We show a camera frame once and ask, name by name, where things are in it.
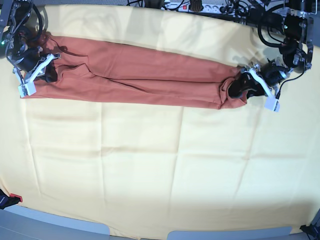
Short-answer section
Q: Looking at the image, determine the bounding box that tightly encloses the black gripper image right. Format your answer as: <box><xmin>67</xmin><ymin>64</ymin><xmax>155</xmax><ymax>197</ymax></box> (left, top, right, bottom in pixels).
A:
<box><xmin>226</xmin><ymin>61</ymin><xmax>292</xmax><ymax>99</ymax></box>

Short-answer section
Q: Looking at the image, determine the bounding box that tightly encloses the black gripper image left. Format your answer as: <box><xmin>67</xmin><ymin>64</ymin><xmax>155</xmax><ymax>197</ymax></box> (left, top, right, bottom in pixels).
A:
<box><xmin>12</xmin><ymin>47</ymin><xmax>58</xmax><ymax>83</ymax></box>

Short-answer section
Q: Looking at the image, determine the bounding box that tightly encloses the salmon red T-shirt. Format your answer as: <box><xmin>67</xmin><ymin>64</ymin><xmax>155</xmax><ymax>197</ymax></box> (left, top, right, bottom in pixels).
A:
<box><xmin>33</xmin><ymin>34</ymin><xmax>247</xmax><ymax>110</ymax></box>

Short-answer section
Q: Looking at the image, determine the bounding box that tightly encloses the robot arm image left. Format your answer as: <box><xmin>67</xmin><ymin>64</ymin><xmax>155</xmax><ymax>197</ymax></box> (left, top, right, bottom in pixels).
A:
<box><xmin>0</xmin><ymin>0</ymin><xmax>60</xmax><ymax>84</ymax></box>

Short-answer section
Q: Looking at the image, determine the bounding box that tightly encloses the black power adapter box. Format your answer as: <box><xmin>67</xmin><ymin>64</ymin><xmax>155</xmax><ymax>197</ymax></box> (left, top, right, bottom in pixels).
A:
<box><xmin>245</xmin><ymin>8</ymin><xmax>283</xmax><ymax>29</ymax></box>

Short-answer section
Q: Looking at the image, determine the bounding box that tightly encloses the white power strip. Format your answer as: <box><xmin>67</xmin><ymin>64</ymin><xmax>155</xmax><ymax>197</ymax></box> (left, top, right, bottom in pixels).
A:
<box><xmin>164</xmin><ymin>0</ymin><xmax>232</xmax><ymax>14</ymax></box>

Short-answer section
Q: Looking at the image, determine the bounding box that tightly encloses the pale yellow table cloth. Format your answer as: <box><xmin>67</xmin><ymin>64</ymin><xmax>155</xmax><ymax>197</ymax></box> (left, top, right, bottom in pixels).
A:
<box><xmin>0</xmin><ymin>2</ymin><xmax>320</xmax><ymax>240</ymax></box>

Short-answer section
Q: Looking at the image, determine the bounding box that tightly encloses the red black clamp left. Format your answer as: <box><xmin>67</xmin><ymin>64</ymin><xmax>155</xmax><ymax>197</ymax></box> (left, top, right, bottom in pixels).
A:
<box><xmin>0</xmin><ymin>190</ymin><xmax>23</xmax><ymax>210</ymax></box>

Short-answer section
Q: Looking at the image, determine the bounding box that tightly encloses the black clamp right corner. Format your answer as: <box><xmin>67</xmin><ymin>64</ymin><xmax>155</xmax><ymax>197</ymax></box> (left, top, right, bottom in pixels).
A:
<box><xmin>299</xmin><ymin>224</ymin><xmax>320</xmax><ymax>240</ymax></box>

